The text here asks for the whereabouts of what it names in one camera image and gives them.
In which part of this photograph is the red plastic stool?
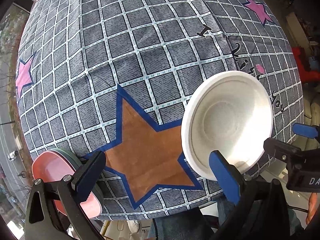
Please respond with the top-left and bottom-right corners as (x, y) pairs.
(292, 47), (320, 83)

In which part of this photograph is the pink rectangular plastic plate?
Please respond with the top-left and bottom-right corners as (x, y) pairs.
(31, 151), (103, 219)

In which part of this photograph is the white paper bowl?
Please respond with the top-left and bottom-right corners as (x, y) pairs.
(181, 70), (273, 180)

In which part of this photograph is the person's jeans leg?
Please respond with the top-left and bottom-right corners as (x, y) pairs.
(147, 199), (241, 240)

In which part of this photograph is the grey checkered star tablecloth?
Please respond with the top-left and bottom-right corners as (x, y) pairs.
(15, 0), (305, 221)

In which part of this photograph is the white slipper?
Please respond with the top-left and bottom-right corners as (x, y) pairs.
(127, 220), (141, 234)

